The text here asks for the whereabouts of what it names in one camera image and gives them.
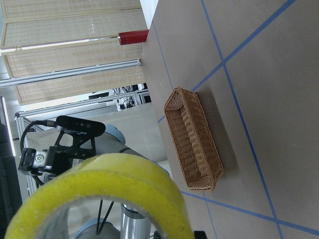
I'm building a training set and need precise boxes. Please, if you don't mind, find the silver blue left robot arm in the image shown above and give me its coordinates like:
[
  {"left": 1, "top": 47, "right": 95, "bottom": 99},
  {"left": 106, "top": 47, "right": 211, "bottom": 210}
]
[{"left": 5, "top": 120, "right": 193, "bottom": 239}]

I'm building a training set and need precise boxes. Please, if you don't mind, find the red cylinder post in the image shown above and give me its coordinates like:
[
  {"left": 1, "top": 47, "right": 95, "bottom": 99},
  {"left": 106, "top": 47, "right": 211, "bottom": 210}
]
[{"left": 118, "top": 29, "right": 149, "bottom": 45}]

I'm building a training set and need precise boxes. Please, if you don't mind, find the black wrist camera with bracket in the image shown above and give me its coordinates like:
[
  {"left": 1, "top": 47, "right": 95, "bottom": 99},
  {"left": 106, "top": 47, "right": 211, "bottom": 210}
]
[{"left": 47, "top": 116, "right": 106, "bottom": 160}]

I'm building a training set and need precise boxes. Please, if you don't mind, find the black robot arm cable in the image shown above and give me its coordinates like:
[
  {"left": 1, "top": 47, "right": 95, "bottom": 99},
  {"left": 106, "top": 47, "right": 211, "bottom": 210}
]
[{"left": 19, "top": 120, "right": 57, "bottom": 152}]

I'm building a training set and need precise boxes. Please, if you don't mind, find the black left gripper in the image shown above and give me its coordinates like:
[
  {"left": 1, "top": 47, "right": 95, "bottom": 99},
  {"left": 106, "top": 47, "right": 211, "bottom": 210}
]
[{"left": 18, "top": 146, "right": 95, "bottom": 175}]

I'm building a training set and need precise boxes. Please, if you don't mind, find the brown wicker basket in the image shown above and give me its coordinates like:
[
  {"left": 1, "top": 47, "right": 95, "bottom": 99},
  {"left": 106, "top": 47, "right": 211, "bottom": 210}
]
[{"left": 164, "top": 87, "right": 225, "bottom": 191}]

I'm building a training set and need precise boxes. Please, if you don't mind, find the yellow tape roll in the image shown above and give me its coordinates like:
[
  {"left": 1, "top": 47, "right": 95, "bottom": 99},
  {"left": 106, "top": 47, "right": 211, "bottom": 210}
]
[{"left": 0, "top": 153, "right": 195, "bottom": 239}]

